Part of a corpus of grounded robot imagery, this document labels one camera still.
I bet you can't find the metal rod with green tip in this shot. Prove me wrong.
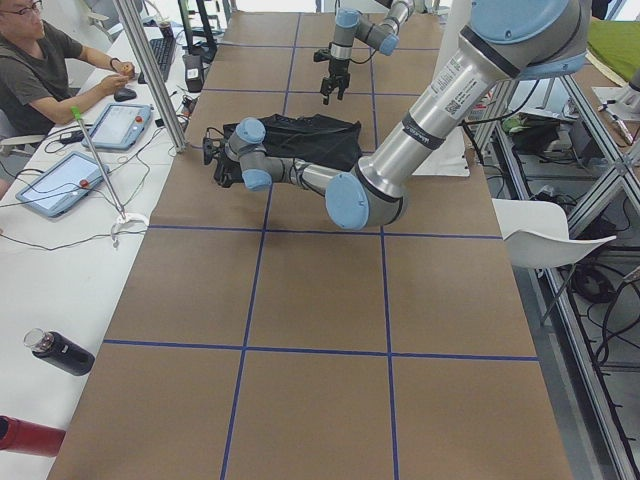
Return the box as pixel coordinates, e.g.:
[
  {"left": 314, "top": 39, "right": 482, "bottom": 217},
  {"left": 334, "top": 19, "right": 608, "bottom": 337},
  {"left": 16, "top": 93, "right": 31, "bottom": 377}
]
[{"left": 71, "top": 106, "right": 149, "bottom": 249}]

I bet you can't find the black power adapter box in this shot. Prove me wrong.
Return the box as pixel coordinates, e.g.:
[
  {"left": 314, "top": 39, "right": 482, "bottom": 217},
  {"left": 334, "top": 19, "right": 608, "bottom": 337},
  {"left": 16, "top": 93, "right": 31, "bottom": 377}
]
[{"left": 182, "top": 54, "right": 204, "bottom": 93}]

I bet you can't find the aluminium side frame rail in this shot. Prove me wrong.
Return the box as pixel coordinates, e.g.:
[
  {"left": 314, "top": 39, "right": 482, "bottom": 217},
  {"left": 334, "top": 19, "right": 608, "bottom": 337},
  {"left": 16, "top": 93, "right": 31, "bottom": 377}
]
[{"left": 474, "top": 64, "right": 640, "bottom": 480}]

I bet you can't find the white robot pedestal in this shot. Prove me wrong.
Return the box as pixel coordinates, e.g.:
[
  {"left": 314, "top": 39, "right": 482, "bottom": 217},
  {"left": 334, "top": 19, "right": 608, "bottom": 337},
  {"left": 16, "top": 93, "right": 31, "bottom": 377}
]
[{"left": 413, "top": 0, "right": 471, "bottom": 178}]

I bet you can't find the aluminium frame post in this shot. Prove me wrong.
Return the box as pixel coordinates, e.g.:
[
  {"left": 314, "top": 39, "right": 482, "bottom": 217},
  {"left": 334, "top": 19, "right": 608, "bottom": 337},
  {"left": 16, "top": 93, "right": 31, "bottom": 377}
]
[{"left": 113, "top": 0, "right": 186, "bottom": 153}]

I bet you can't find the white plastic chair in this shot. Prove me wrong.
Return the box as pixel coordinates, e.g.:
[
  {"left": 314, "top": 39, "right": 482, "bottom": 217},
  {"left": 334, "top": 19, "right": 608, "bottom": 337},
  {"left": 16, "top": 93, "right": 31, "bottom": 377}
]
[{"left": 492, "top": 199, "right": 616, "bottom": 269}]

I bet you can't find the black water bottle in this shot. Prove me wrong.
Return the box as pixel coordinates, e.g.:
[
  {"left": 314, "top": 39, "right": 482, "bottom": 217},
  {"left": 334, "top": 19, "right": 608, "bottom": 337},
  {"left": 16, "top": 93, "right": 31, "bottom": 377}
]
[{"left": 23, "top": 328, "right": 95, "bottom": 376}]

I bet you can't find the near blue teach pendant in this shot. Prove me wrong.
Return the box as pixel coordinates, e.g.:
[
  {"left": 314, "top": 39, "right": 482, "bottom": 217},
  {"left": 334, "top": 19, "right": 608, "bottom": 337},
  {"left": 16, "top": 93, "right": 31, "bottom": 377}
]
[{"left": 15, "top": 152, "right": 103, "bottom": 218}]

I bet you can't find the red cylinder bottle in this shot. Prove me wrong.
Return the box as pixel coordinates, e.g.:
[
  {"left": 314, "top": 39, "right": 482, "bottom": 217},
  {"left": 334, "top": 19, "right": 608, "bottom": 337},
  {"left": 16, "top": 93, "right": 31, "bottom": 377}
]
[{"left": 1, "top": 415, "right": 66, "bottom": 457}]

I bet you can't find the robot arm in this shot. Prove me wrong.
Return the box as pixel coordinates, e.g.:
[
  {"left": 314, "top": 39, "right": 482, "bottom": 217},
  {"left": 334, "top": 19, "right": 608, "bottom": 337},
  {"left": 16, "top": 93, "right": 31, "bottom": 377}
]
[
  {"left": 214, "top": 1, "right": 591, "bottom": 230},
  {"left": 313, "top": 0, "right": 428, "bottom": 105}
]

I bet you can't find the black keyboard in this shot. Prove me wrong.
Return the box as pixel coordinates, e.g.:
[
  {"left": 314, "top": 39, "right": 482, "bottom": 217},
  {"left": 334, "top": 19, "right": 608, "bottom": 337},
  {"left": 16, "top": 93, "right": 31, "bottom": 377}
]
[{"left": 149, "top": 37, "right": 176, "bottom": 82}]

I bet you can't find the blue teach pendant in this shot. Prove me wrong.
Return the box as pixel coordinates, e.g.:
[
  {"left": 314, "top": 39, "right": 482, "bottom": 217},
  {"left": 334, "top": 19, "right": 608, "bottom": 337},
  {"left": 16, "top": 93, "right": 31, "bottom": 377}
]
[
  {"left": 89, "top": 102, "right": 152, "bottom": 151},
  {"left": 15, "top": 152, "right": 103, "bottom": 218}
]

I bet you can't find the black printed t-shirt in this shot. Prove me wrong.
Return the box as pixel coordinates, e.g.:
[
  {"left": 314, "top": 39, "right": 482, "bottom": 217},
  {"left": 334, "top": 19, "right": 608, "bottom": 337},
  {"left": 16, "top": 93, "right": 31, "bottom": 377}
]
[{"left": 224, "top": 114, "right": 362, "bottom": 173}]

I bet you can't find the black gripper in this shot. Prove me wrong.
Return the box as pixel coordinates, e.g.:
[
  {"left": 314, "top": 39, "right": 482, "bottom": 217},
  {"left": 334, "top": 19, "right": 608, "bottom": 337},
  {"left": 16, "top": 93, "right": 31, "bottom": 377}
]
[
  {"left": 320, "top": 57, "right": 350, "bottom": 105},
  {"left": 213, "top": 151, "right": 241, "bottom": 188}
]

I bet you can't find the black computer mouse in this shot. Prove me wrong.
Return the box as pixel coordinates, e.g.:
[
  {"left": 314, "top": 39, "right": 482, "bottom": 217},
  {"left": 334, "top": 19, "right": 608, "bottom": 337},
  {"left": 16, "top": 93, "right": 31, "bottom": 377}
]
[{"left": 113, "top": 87, "right": 137, "bottom": 102}]

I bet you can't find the seated person in grey shirt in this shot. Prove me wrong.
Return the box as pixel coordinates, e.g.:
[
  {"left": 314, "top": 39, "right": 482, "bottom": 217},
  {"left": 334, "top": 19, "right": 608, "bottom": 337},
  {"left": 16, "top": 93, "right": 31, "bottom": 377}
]
[{"left": 1, "top": 1, "right": 135, "bottom": 136}]

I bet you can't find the far blue teach pendant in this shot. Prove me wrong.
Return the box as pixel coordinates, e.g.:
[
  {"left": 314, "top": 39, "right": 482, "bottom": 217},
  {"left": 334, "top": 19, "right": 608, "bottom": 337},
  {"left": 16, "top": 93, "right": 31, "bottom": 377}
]
[{"left": 89, "top": 102, "right": 152, "bottom": 151}]

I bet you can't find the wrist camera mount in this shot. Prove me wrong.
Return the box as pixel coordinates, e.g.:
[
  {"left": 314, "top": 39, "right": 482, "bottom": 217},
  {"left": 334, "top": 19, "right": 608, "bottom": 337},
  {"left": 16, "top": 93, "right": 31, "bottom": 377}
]
[
  {"left": 313, "top": 48, "right": 331, "bottom": 63},
  {"left": 202, "top": 127, "right": 225, "bottom": 166}
]

